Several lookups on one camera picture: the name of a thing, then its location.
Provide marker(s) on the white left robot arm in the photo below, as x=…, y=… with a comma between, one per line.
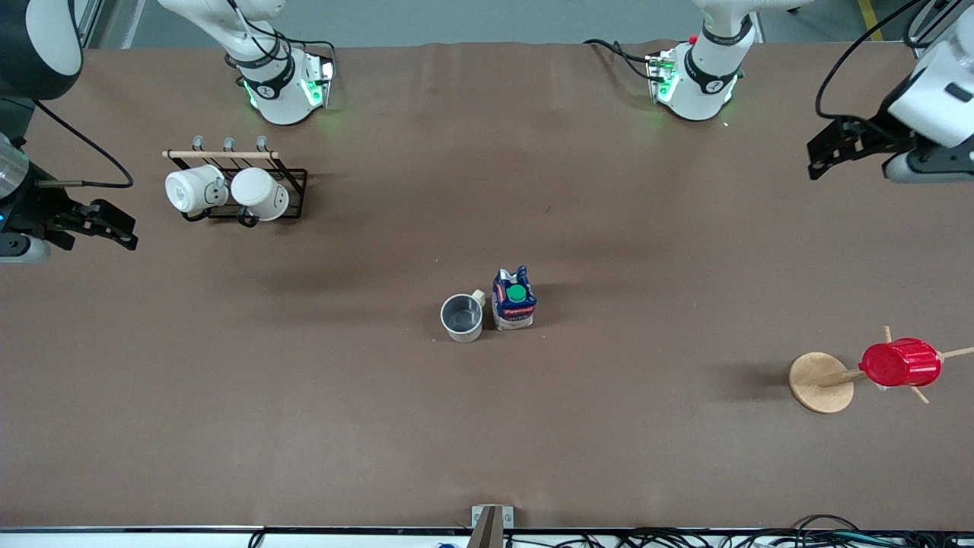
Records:
x=700, y=91

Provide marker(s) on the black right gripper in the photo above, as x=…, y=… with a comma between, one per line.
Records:
x=32, y=208

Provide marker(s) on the wooden mug tree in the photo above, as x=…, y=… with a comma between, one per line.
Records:
x=818, y=384

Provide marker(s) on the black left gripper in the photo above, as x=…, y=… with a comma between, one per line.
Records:
x=872, y=133

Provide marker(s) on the blue and white milk carton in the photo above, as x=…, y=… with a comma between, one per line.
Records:
x=514, y=316

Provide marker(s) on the grey metal table bracket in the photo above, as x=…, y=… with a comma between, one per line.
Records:
x=491, y=517

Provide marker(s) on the white mug with face print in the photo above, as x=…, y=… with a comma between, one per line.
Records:
x=190, y=189
x=259, y=190

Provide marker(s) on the right arm base connector plate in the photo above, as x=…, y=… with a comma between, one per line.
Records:
x=319, y=80

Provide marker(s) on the left arm base connector plate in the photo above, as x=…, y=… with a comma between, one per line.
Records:
x=660, y=76

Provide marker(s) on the aluminium frame post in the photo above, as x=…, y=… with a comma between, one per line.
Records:
x=90, y=23

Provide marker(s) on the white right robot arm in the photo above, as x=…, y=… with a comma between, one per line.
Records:
x=278, y=99

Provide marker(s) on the white mug with grey inside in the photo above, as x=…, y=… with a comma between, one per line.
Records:
x=463, y=316

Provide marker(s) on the red ribbed plastic cup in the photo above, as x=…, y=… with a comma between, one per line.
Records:
x=902, y=364

